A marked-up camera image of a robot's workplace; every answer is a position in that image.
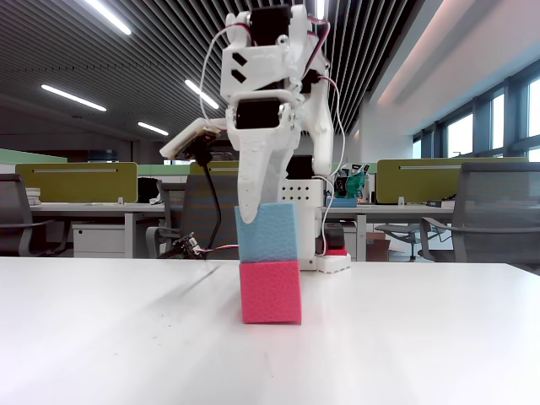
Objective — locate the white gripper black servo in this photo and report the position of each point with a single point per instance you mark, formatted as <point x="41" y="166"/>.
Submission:
<point x="258" y="114"/>

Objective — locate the blue foam cube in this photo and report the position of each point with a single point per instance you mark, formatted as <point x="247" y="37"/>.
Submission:
<point x="274" y="236"/>

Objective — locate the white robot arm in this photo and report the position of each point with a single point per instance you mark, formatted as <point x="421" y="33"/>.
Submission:
<point x="261" y="63"/>

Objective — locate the red foam cube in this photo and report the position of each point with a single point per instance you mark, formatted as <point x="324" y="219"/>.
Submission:
<point x="270" y="295"/>

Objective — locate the stack of books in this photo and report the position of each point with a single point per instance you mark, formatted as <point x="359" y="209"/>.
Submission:
<point x="34" y="196"/>

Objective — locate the olive desk partition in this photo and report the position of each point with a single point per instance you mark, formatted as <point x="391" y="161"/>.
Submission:
<point x="76" y="183"/>
<point x="219" y="168"/>
<point x="422" y="181"/>

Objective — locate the dark mesh office chair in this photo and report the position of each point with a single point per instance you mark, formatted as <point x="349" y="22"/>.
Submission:
<point x="194" y="211"/>

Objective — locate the blue tray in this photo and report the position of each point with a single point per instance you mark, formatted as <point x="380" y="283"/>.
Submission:
<point x="343" y="203"/>

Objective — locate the green gadget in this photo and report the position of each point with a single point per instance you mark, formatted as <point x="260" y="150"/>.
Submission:
<point x="354" y="183"/>

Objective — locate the long ceiling light strip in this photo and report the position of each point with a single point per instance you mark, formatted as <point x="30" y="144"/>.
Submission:
<point x="320" y="10"/>
<point x="73" y="98"/>
<point x="109" y="17"/>
<point x="152" y="128"/>
<point x="206" y="98"/>

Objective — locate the black red controller box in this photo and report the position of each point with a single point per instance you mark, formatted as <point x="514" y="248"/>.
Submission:
<point x="335" y="238"/>

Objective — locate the small circuit board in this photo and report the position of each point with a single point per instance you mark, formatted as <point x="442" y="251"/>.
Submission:
<point x="185" y="244"/>

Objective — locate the black bag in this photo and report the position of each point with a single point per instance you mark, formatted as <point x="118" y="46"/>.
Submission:
<point x="147" y="190"/>

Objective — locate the cardboard box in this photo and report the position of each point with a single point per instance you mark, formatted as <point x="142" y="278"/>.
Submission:
<point x="379" y="249"/>

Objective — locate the white office desk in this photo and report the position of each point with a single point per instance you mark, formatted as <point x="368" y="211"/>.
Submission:
<point x="84" y="207"/>
<point x="401" y="208"/>

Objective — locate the light grey office chair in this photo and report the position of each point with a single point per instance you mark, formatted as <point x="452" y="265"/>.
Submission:
<point x="396" y="232"/>

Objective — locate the flat black device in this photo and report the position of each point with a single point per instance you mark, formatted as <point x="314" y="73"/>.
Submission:
<point x="439" y="203"/>

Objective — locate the white drawer cabinet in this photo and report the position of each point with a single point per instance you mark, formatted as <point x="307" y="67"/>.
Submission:
<point x="99" y="240"/>

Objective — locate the grey mesh office chair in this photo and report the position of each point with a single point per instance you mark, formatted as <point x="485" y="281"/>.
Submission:
<point x="498" y="211"/>

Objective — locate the green partition panel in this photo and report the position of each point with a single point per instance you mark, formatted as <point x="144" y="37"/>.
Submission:
<point x="25" y="158"/>

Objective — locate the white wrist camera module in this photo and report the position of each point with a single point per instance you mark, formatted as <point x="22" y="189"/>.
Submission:
<point x="185" y="141"/>

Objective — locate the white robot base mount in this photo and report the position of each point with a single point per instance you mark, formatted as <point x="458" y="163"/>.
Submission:
<point x="335" y="263"/>

